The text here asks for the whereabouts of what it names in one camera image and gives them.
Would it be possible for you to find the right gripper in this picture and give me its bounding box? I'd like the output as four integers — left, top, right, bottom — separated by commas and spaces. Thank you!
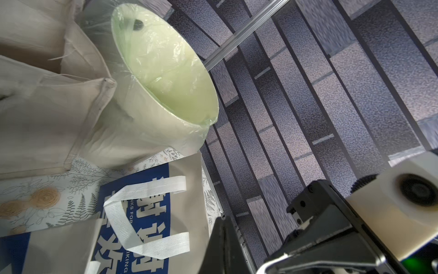
258, 180, 408, 274

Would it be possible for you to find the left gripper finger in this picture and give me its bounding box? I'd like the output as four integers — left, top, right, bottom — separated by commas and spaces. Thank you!
198, 216, 250, 274

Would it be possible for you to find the blue white bag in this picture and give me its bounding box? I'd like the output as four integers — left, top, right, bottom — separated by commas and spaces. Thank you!
1, 232, 31, 274
13, 154, 209, 274

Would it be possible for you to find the green lined trash bin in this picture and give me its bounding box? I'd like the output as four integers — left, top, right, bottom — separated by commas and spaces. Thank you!
78, 1, 219, 169

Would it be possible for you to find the floral table mat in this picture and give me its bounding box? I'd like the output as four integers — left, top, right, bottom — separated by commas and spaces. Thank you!
0, 147, 223, 237

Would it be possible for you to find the beige canvas tote bag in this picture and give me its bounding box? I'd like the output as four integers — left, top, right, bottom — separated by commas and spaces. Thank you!
1, 1, 116, 179

